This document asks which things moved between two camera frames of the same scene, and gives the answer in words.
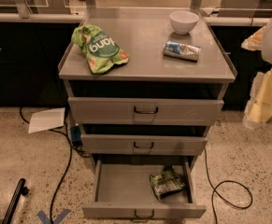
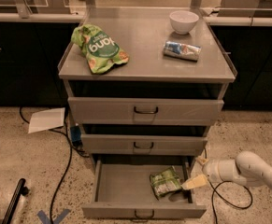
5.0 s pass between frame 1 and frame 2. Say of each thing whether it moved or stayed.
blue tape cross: stayed
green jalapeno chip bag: stayed
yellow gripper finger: moved
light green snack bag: stayed
